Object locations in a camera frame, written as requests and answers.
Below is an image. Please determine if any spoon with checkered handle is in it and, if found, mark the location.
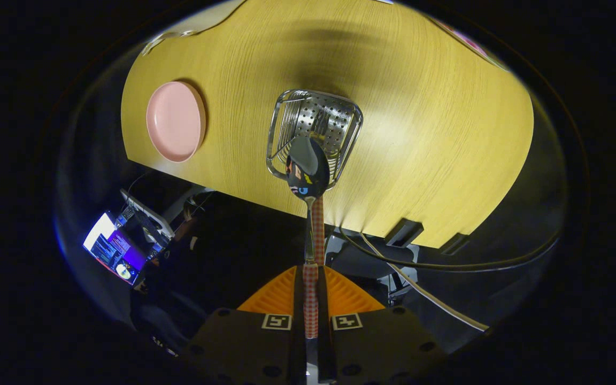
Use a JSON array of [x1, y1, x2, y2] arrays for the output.
[[285, 135, 332, 340]]

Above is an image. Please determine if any white cable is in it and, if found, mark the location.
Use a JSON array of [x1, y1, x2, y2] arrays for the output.
[[360, 233, 490, 333]]

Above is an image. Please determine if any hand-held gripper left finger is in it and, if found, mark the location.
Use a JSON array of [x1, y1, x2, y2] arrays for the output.
[[182, 265, 307, 385]]

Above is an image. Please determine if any black cable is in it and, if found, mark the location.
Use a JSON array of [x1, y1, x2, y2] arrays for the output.
[[337, 227, 561, 272]]

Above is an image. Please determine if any perforated metal basket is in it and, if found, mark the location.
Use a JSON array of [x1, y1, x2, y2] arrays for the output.
[[266, 89, 364, 190]]

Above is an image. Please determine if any black table bracket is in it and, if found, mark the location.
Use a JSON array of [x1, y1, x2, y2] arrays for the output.
[[439, 233, 470, 256], [384, 218, 425, 249]]

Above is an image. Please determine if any white oval food plate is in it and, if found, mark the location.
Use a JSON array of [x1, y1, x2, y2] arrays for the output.
[[428, 16, 509, 70]]

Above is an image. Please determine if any lit laptop screen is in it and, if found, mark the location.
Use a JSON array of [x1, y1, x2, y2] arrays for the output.
[[83, 211, 148, 286]]

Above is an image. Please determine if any pink round plate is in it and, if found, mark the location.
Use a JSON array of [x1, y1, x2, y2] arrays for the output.
[[146, 81, 207, 163]]

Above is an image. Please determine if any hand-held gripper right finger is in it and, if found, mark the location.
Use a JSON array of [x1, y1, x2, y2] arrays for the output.
[[317, 265, 450, 385]]

